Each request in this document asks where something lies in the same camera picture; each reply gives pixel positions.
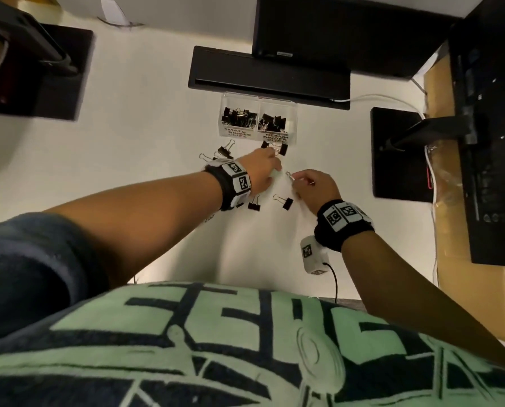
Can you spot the white wrist camera with marker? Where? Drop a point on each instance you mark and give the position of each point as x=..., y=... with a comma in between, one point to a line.
x=312, y=254

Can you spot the wide black monitor stand base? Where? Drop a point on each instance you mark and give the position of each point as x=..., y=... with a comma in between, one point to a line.
x=269, y=78

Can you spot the clear two-compartment plastic box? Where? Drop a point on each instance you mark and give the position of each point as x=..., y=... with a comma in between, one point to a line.
x=258, y=118

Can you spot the person's left fingers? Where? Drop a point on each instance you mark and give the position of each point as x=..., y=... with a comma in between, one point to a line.
x=273, y=163

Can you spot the person's right forearm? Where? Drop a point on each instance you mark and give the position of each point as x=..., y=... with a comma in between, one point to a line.
x=405, y=292

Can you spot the square black monitor stand base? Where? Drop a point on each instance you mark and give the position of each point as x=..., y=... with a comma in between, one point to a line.
x=398, y=165
x=44, y=76

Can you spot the black left wristband with markers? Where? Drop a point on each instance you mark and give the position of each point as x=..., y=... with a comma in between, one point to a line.
x=232, y=182

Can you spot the pile of small binder clips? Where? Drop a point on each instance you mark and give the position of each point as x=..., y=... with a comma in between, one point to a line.
x=238, y=116

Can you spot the person's right hand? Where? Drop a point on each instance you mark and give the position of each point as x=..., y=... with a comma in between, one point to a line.
x=320, y=188

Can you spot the green printed dark shirt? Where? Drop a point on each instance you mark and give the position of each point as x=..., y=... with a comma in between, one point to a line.
x=193, y=347

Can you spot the person's right fingers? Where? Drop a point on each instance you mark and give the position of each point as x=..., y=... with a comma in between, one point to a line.
x=301, y=182

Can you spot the person's left forearm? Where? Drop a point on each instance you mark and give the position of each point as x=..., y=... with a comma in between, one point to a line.
x=142, y=224

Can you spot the black wristband with markers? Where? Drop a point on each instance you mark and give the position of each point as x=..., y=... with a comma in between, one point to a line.
x=232, y=182
x=341, y=222

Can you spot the pile of medium binder clips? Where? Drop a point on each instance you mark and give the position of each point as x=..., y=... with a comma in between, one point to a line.
x=274, y=122

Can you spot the white paper tag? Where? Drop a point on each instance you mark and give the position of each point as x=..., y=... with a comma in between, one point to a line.
x=114, y=12

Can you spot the black right wristband with markers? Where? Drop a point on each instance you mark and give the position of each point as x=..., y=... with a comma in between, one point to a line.
x=341, y=222

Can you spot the person's left hand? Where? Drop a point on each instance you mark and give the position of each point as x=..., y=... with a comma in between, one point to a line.
x=257, y=167

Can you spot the black monitor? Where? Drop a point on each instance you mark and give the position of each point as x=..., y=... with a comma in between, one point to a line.
x=490, y=144
x=345, y=33

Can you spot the brown cardboard sheet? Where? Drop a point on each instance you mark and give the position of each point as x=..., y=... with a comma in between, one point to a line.
x=460, y=258

